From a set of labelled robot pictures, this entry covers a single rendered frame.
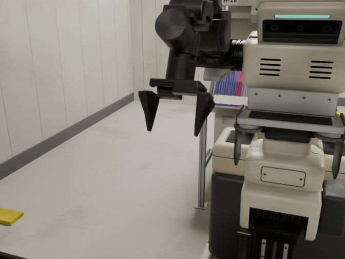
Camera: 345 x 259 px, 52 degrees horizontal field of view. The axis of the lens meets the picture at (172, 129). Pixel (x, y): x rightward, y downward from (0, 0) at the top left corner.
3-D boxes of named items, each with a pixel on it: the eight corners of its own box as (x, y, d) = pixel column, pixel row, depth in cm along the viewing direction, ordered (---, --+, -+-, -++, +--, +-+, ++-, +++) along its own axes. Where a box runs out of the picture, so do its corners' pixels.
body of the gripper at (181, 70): (198, 90, 65) (203, 51, 65) (147, 87, 68) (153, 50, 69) (206, 98, 71) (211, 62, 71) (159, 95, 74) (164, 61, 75)
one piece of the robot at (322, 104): (237, 151, 108) (242, 81, 101) (335, 163, 100) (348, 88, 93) (228, 172, 94) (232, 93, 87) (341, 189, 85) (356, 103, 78)
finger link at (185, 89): (202, 135, 63) (209, 84, 64) (165, 131, 65) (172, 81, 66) (211, 140, 69) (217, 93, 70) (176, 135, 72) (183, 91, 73)
